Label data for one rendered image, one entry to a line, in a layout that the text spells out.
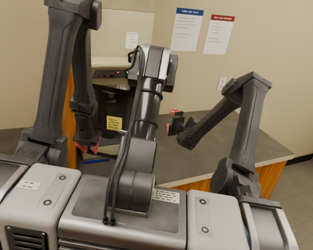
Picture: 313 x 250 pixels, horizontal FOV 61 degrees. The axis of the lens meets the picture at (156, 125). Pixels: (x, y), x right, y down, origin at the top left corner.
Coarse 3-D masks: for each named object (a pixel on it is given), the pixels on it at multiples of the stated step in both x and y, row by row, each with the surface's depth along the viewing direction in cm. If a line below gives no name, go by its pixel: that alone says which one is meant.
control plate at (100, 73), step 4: (96, 72) 114; (100, 72) 115; (104, 72) 115; (108, 72) 116; (112, 72) 117; (116, 72) 118; (120, 72) 119; (96, 76) 118; (100, 76) 119; (108, 76) 121; (116, 76) 122; (120, 76) 123; (124, 76) 124
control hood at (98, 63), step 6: (96, 60) 113; (102, 60) 114; (108, 60) 115; (114, 60) 117; (120, 60) 118; (126, 60) 119; (96, 66) 109; (102, 66) 110; (108, 66) 111; (114, 66) 112; (120, 66) 113; (126, 66) 115; (102, 78) 122; (108, 78) 123; (114, 78) 124
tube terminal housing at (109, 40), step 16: (112, 16) 112; (128, 16) 115; (144, 16) 118; (96, 32) 113; (112, 32) 116; (144, 32) 122; (96, 48) 116; (112, 48) 119; (96, 80) 124; (112, 80) 128
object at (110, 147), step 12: (96, 84) 121; (96, 96) 123; (108, 96) 122; (120, 96) 121; (132, 96) 120; (108, 108) 125; (120, 108) 124; (96, 120) 130; (108, 132) 132; (108, 144) 135; (108, 156) 139
